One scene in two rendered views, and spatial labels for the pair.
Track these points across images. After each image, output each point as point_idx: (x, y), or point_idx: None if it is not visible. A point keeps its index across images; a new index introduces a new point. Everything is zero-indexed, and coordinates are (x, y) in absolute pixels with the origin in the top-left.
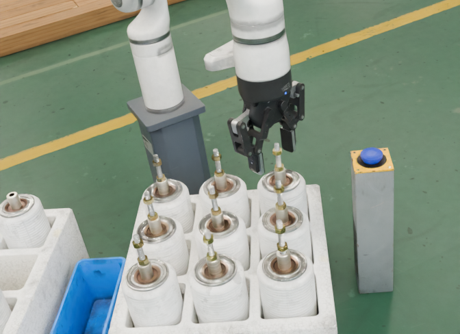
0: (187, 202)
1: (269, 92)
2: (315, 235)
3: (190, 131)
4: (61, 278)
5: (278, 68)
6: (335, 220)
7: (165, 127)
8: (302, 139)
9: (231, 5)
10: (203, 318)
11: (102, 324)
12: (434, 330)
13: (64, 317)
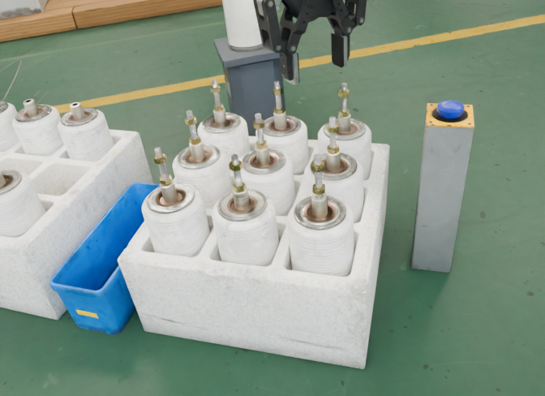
0: (242, 137)
1: None
2: (370, 192)
3: (269, 75)
4: (113, 197)
5: None
6: (405, 191)
7: (242, 66)
8: (391, 114)
9: None
10: (223, 256)
11: None
12: (487, 324)
13: (101, 233)
